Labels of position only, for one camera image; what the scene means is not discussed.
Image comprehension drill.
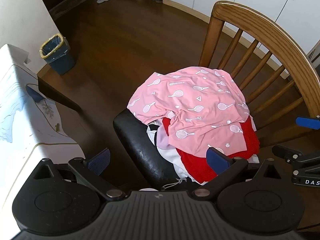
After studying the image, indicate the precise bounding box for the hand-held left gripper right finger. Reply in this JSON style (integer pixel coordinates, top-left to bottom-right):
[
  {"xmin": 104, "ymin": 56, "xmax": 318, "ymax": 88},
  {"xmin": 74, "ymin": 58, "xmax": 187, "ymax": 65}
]
[{"xmin": 192, "ymin": 147, "xmax": 283, "ymax": 201}]

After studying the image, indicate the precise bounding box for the pink racket print shirt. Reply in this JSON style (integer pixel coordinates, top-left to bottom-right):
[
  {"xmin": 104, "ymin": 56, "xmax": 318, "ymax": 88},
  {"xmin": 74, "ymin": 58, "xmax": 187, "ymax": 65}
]
[{"xmin": 127, "ymin": 66, "xmax": 250, "ymax": 158}]

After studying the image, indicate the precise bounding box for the wooden chair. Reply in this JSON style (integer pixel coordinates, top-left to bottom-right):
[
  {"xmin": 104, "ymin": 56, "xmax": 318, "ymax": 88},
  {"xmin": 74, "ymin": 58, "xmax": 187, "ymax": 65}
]
[{"xmin": 113, "ymin": 0, "xmax": 320, "ymax": 193}]

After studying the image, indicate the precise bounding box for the white garment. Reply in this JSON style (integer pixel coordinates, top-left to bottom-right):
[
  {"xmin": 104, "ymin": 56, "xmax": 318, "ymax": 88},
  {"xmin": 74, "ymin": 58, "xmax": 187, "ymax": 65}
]
[{"xmin": 146, "ymin": 124, "xmax": 200, "ymax": 190}]

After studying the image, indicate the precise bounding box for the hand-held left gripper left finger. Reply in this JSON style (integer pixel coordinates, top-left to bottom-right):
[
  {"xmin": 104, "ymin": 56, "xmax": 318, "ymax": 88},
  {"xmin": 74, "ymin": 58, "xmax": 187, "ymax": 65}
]
[{"xmin": 32, "ymin": 148, "xmax": 125, "ymax": 201}]

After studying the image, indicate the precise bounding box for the red garment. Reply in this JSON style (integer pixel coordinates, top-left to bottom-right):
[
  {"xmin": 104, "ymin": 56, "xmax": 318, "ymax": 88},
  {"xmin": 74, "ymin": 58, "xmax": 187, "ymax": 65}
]
[{"xmin": 162, "ymin": 116, "xmax": 260, "ymax": 184}]

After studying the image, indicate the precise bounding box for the printed tablecloth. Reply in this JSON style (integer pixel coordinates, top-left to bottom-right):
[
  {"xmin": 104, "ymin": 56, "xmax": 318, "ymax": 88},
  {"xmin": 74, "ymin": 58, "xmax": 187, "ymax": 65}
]
[{"xmin": 0, "ymin": 44, "xmax": 86, "ymax": 238}]

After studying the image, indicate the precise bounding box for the brown doormat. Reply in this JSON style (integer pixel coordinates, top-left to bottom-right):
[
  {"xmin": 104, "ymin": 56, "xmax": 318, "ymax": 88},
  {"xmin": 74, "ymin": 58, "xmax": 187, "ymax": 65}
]
[{"xmin": 49, "ymin": 0, "xmax": 104, "ymax": 20}]

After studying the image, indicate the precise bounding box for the lilac garment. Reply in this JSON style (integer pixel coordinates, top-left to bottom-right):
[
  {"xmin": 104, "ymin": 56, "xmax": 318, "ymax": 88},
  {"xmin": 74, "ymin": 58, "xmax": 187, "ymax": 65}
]
[{"xmin": 155, "ymin": 130, "xmax": 175, "ymax": 148}]

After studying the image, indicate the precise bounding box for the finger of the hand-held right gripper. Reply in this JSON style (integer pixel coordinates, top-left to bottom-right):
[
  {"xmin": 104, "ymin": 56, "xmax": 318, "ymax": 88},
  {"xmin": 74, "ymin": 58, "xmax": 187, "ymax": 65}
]
[
  {"xmin": 272, "ymin": 144, "xmax": 320, "ymax": 186},
  {"xmin": 296, "ymin": 116, "xmax": 320, "ymax": 130}
]

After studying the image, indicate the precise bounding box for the blue trash bin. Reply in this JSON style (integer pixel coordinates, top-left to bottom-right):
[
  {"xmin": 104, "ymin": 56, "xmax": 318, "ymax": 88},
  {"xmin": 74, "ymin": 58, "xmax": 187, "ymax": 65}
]
[{"xmin": 39, "ymin": 33, "xmax": 76, "ymax": 75}]

